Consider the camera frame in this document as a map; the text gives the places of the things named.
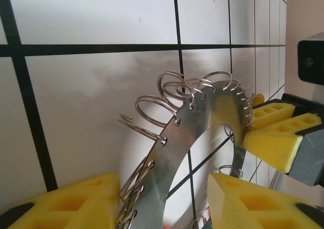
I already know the metal plate with keyrings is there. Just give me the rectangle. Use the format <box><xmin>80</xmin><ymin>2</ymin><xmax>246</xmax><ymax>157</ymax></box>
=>
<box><xmin>117</xmin><ymin>70</ymin><xmax>255</xmax><ymax>229</ymax></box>

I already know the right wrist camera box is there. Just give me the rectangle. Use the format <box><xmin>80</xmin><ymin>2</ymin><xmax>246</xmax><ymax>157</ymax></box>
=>
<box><xmin>297</xmin><ymin>31</ymin><xmax>324</xmax><ymax>85</ymax></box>

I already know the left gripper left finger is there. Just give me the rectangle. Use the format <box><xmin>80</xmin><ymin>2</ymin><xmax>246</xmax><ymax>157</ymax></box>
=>
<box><xmin>0</xmin><ymin>172</ymin><xmax>121</xmax><ymax>229</ymax></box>

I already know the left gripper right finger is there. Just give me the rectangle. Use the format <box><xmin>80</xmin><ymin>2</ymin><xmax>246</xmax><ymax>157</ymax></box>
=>
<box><xmin>207</xmin><ymin>172</ymin><xmax>324</xmax><ymax>229</ymax></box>

